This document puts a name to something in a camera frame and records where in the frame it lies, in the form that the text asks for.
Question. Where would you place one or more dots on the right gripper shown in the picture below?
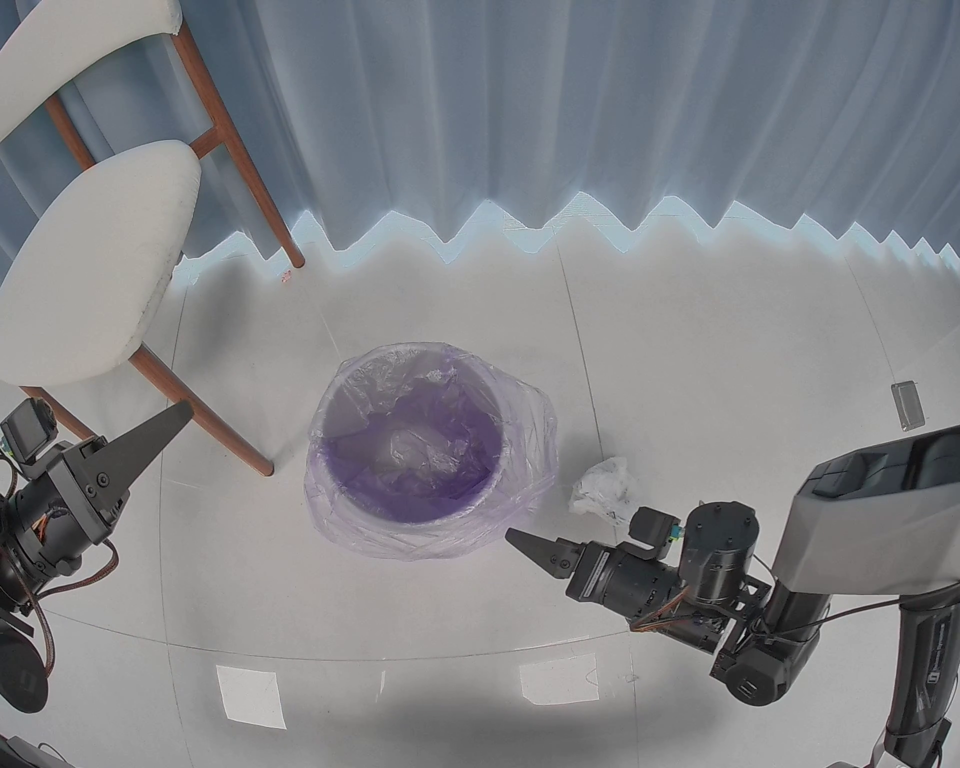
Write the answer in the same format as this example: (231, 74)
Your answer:
(630, 581)

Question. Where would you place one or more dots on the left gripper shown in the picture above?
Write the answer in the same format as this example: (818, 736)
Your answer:
(75, 502)

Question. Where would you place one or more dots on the purple plastic bag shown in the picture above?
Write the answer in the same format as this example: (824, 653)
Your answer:
(525, 465)

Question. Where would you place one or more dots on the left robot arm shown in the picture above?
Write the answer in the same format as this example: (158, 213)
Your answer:
(22, 570)

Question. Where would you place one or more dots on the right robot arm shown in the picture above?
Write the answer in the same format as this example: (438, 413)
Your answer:
(847, 510)

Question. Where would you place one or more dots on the crumpled clear plastic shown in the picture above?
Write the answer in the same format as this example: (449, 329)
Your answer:
(420, 450)

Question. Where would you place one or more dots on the white trash bin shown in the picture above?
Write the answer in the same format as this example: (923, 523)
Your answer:
(341, 405)

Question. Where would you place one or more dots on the crumpled white wrapper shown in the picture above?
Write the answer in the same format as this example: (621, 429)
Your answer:
(604, 487)

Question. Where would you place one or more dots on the white cushioned wooden chair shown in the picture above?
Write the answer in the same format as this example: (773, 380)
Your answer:
(97, 247)

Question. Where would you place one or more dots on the pale blue curtain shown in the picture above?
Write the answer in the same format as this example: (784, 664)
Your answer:
(600, 112)

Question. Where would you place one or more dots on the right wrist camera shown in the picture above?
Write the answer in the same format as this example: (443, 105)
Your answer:
(654, 529)

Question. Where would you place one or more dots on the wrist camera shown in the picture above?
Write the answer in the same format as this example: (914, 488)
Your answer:
(30, 431)
(654, 529)

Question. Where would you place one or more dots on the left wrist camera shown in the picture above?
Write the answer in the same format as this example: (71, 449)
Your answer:
(30, 431)

